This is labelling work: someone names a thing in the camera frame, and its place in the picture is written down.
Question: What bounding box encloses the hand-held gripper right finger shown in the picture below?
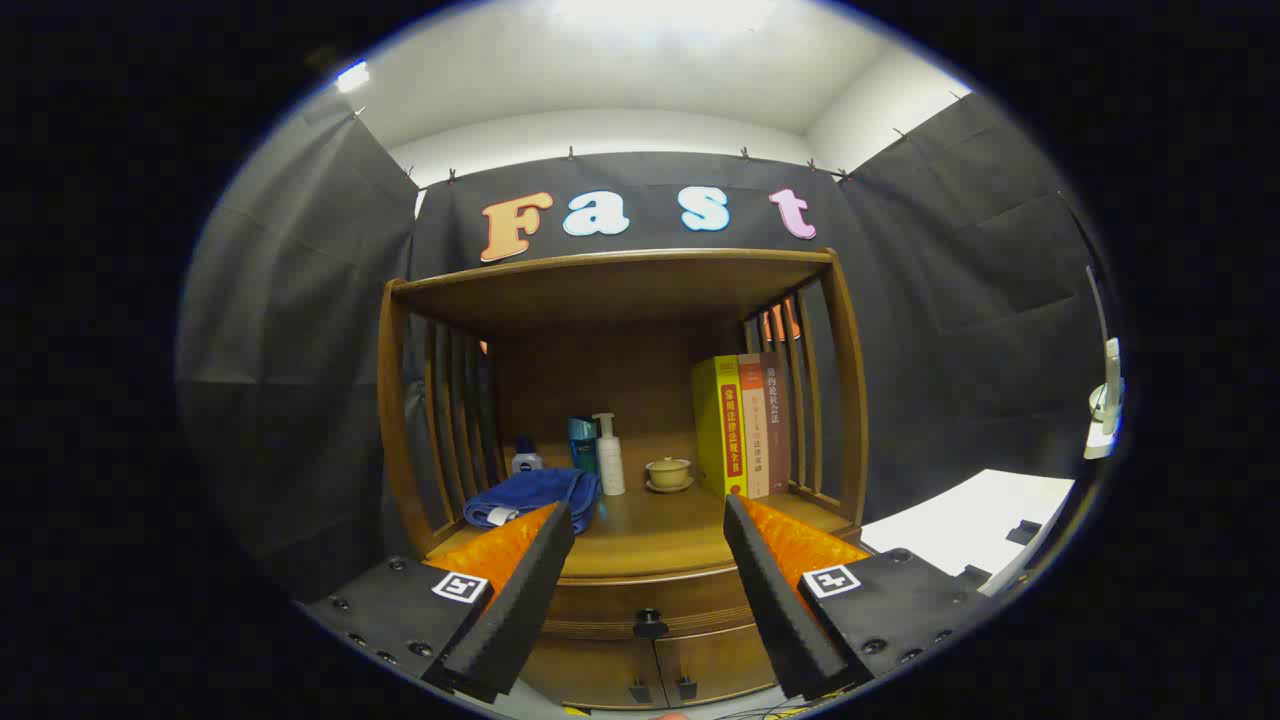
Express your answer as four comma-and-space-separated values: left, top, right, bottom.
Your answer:
722, 492, 1011, 703

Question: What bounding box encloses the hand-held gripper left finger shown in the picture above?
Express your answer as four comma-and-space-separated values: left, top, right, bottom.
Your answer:
300, 500, 578, 706

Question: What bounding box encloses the wooden drawer with black knob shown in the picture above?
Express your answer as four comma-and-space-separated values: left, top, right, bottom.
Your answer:
540, 565, 763, 641

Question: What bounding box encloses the wooden cabinet door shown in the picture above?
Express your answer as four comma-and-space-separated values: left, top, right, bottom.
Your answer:
520, 635, 666, 711
655, 625, 779, 706

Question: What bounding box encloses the white drawer cabinet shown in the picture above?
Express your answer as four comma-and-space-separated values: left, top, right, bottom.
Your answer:
860, 468, 1076, 596

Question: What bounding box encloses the wooden cabinet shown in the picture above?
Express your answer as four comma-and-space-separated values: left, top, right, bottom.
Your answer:
377, 247, 869, 711

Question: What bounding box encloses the blue towel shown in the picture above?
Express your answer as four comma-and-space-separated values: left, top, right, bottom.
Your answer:
462, 467, 602, 531

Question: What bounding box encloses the white pump bottle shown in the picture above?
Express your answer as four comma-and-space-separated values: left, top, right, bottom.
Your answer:
592, 412, 627, 497

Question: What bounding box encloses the beige lidded ceramic cup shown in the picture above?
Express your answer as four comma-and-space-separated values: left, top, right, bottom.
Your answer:
645, 457, 695, 494

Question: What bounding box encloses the teal bottle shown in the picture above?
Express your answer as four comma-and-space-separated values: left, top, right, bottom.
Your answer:
567, 416, 601, 476

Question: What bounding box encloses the cream and orange book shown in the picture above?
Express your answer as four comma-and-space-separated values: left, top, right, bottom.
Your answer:
737, 353, 771, 499

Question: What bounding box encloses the brown book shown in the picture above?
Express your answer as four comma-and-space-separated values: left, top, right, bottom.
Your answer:
760, 351, 793, 493

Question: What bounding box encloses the yellow book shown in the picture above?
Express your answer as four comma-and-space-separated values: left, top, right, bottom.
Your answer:
692, 355, 749, 499

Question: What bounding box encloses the white stand device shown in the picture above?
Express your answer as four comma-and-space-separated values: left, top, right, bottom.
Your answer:
1083, 337, 1126, 461

